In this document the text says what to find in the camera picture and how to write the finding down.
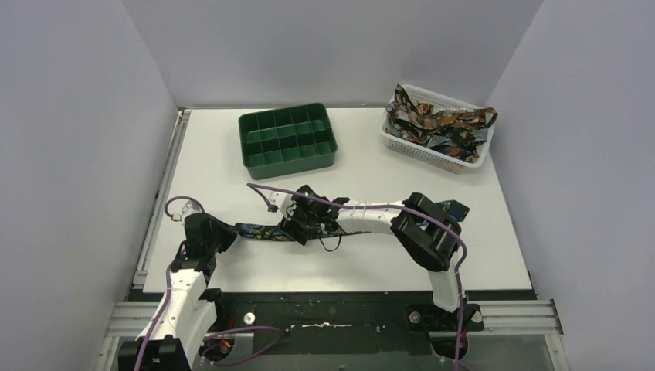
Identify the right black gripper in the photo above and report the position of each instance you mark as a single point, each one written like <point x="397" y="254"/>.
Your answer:
<point x="306" y="236"/>

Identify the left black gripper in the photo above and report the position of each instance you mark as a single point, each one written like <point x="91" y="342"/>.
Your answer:
<point x="223" y="237"/>

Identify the blue patterned tie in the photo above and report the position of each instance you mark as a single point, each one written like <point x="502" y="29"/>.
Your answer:
<point x="454" y="209"/>

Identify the green compartment tray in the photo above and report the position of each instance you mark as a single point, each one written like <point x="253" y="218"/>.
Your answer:
<point x="287" y="140"/>

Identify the white plastic basket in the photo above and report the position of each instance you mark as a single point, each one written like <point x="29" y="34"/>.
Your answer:
<point x="440" y="133"/>

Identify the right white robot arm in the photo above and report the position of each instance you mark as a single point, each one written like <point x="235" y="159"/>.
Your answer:
<point x="426" y="232"/>

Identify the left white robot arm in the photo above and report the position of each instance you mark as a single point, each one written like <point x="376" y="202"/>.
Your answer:
<point x="188" y="308"/>

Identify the pile of patterned ties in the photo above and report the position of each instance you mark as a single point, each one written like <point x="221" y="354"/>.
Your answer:
<point x="440" y="125"/>

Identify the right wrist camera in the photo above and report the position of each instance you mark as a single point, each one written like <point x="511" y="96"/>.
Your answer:
<point x="283" y="203"/>

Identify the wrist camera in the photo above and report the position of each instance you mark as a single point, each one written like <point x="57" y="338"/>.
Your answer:
<point x="283" y="203"/>
<point x="188" y="209"/>

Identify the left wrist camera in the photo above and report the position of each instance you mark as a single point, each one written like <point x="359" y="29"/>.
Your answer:
<point x="188" y="209"/>

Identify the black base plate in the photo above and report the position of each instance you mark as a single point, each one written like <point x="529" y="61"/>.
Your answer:
<point x="350" y="323"/>

